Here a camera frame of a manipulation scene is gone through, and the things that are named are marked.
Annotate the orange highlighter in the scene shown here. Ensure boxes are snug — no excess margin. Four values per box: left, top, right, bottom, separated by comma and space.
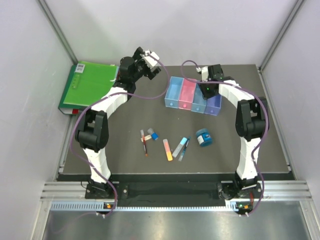
163, 139, 173, 162

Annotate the blue round tape dispenser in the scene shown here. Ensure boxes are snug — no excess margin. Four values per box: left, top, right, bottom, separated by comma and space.
195, 128, 213, 147

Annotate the green folder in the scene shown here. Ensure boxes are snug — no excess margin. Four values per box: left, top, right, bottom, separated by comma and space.
64, 61, 119, 106

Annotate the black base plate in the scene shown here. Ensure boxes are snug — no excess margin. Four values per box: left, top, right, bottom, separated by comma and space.
85, 181, 262, 202

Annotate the grey slotted cable duct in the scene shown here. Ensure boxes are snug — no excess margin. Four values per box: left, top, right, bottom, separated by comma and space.
50, 201, 251, 211

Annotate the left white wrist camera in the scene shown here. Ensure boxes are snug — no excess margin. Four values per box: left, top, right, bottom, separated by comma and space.
140, 49, 160, 69

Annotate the white eraser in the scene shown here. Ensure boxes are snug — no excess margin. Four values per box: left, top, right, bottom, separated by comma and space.
140, 134, 152, 141

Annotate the red pen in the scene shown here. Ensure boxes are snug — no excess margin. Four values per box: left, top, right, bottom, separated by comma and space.
140, 129, 148, 157

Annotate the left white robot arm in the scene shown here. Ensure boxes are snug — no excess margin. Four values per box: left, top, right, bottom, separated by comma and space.
74, 47, 161, 199

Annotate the blue pen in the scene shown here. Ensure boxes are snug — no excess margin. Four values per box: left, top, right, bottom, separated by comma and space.
178, 136, 191, 162

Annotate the pink bin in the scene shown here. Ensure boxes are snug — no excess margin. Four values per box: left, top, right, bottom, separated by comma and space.
178, 78, 196, 110

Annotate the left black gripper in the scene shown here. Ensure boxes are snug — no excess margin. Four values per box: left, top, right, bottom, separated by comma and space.
130, 47, 160, 83

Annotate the purple cable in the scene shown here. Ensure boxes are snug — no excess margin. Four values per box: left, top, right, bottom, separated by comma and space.
181, 59, 271, 218
69, 51, 172, 218

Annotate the dark green binder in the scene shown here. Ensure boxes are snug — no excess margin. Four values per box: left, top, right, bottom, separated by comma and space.
58, 65, 83, 115

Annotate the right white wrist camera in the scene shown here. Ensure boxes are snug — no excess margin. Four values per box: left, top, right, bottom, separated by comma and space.
196, 66, 209, 82

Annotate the teal blue bin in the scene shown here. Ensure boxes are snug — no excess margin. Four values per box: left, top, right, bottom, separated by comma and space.
191, 85, 207, 114

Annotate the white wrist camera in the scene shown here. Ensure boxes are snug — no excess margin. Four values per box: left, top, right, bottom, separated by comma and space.
196, 66, 209, 82
140, 49, 160, 69

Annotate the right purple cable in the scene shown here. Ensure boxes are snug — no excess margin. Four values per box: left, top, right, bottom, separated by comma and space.
181, 59, 271, 218

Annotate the small blue capped bottle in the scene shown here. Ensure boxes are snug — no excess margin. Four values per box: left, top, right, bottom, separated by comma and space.
147, 128, 159, 141

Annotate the red folder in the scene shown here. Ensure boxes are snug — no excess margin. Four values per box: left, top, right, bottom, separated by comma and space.
71, 109, 83, 115

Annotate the light blue highlighter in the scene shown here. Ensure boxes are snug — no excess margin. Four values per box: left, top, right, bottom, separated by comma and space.
172, 137, 188, 158

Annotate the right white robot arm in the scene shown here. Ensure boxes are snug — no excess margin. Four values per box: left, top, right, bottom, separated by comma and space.
196, 64, 269, 198

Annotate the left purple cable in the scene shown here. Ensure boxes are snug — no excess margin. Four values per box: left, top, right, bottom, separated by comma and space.
69, 51, 172, 218

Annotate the light blue bin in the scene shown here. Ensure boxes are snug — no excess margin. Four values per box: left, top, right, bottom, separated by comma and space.
164, 76, 184, 109

